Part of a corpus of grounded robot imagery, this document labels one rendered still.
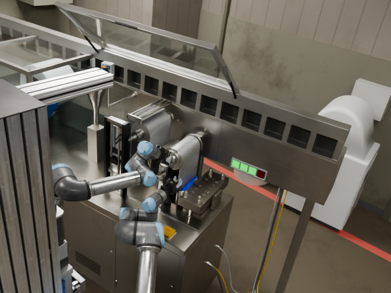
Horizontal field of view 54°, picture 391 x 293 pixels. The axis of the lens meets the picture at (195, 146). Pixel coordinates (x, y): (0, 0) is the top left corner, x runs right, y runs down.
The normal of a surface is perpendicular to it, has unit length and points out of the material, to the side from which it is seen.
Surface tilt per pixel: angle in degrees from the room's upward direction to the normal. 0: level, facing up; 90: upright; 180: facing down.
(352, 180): 90
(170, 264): 90
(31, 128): 90
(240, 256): 0
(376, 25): 90
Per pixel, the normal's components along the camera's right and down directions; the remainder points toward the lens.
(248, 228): 0.11, -0.86
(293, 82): -0.62, 0.33
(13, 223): 0.77, 0.40
